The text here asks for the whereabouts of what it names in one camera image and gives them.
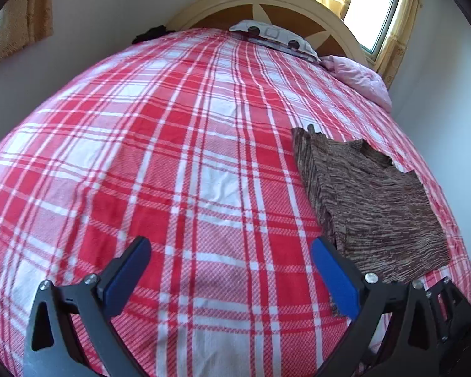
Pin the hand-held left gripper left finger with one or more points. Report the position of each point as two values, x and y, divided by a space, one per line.
135 257

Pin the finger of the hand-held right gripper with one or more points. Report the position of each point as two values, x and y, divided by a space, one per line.
453 306

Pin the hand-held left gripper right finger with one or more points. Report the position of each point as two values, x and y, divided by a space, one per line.
331 269

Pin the brown knitted sweater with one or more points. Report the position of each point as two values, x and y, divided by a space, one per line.
373 204

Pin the bed with red plaid sheet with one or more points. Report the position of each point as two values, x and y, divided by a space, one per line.
161 145

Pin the pink pillow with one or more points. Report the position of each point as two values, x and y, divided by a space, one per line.
361 76

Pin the black cloth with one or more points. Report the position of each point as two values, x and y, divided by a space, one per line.
149 34

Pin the white patterned pillow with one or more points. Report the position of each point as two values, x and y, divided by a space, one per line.
274 35

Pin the cream wooden headboard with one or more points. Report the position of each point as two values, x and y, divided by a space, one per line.
219 8

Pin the window with metal frame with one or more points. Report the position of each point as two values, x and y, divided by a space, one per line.
373 11

